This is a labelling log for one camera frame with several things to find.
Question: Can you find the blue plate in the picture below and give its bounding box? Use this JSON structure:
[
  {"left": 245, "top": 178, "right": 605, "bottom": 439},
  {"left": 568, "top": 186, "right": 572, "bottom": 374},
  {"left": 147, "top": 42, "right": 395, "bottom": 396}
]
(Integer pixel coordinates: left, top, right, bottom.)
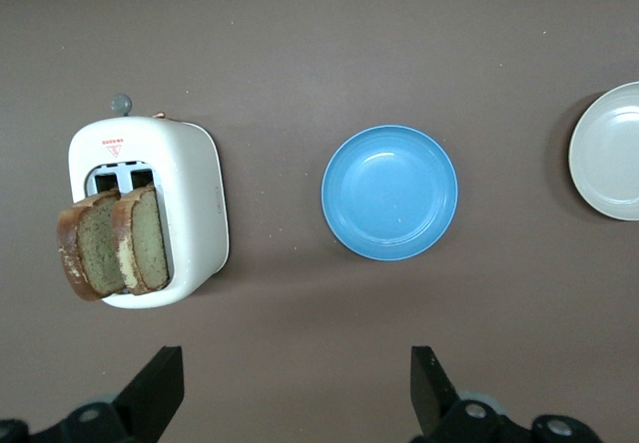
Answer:
[{"left": 320, "top": 124, "right": 459, "bottom": 262}]

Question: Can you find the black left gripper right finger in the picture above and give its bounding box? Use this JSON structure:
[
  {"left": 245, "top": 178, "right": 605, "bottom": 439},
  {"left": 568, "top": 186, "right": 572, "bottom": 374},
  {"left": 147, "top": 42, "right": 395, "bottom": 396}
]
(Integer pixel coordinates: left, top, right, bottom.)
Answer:
[{"left": 408, "top": 345, "right": 600, "bottom": 443}]

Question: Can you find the white toaster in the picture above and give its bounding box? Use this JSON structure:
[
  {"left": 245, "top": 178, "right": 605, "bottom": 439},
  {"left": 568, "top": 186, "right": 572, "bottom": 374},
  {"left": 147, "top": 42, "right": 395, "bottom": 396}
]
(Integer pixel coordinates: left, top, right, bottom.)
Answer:
[{"left": 67, "top": 94, "right": 231, "bottom": 310}]

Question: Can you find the beige plate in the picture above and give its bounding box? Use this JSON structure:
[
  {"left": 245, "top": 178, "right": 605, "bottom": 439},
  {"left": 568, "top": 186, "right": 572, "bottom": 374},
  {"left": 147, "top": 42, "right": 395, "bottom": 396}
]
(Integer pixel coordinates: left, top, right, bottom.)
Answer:
[{"left": 568, "top": 81, "right": 639, "bottom": 222}]

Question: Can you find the brown bread slice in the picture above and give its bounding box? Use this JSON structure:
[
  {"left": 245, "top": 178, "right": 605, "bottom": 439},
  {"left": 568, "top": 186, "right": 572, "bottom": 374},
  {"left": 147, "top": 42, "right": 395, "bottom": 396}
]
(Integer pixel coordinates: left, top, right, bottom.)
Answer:
[
  {"left": 56, "top": 188, "right": 126, "bottom": 302},
  {"left": 110, "top": 182, "right": 170, "bottom": 296}
]

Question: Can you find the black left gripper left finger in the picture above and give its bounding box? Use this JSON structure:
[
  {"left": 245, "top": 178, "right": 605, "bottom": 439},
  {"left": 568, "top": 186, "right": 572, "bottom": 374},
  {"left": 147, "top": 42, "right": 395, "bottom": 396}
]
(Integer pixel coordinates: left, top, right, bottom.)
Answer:
[{"left": 0, "top": 345, "right": 185, "bottom": 443}]

